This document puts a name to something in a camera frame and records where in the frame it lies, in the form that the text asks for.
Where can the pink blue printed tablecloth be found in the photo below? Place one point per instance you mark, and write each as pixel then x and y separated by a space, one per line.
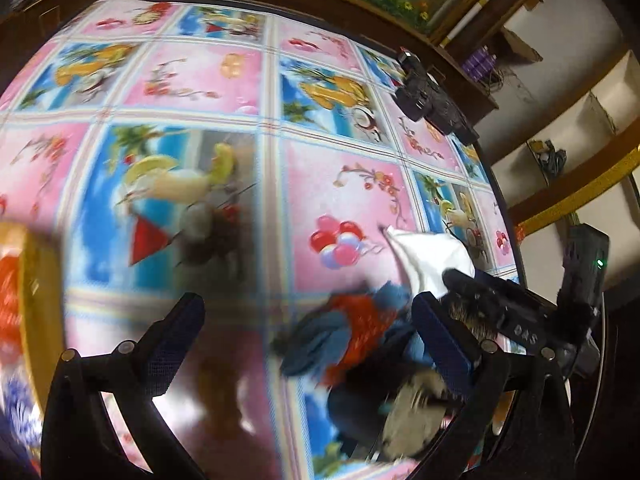
pixel 200 75

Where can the white rolled paper tube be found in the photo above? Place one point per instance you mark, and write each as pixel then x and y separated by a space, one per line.
pixel 475 7

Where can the blue red packaged cloth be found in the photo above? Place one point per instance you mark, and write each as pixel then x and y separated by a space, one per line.
pixel 360 330

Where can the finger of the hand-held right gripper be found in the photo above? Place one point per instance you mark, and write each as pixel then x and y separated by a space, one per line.
pixel 472 287

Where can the black electronic device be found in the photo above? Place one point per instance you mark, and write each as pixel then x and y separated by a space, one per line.
pixel 430 100

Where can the brown framed wall shelf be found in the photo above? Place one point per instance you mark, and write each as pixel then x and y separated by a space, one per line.
pixel 550 145

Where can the red plastic bag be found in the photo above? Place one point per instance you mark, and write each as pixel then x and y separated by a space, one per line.
pixel 10 305

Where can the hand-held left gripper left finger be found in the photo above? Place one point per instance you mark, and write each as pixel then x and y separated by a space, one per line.
pixel 172 340

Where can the yellow cardboard box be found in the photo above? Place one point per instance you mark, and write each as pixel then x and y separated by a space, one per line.
pixel 42 300

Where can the large grey electric motor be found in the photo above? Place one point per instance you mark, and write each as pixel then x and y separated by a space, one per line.
pixel 410 415

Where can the white cloth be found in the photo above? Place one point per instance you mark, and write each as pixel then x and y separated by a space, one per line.
pixel 430 260

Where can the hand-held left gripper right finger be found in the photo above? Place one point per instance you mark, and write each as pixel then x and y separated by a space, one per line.
pixel 442 345

